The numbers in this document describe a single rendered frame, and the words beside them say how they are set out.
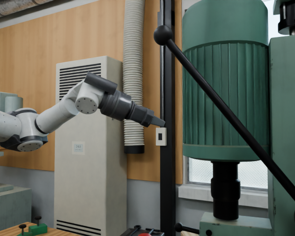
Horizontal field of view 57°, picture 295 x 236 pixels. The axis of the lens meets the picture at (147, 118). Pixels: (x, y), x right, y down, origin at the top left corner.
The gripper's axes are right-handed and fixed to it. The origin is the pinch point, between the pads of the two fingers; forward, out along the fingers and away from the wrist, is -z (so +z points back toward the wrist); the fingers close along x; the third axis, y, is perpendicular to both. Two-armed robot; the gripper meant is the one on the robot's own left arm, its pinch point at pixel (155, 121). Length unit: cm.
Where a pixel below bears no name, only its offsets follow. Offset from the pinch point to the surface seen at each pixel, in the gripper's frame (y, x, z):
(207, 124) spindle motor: 4.8, 40.0, 3.5
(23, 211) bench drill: -128, -166, 28
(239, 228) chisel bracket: -11.2, 43.2, -9.9
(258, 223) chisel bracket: -9.2, 42.9, -13.8
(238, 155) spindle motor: 1.8, 44.4, -2.2
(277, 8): 32.0, 36.0, -2.7
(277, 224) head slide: -7, 49, -12
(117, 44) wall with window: 41, -150, 9
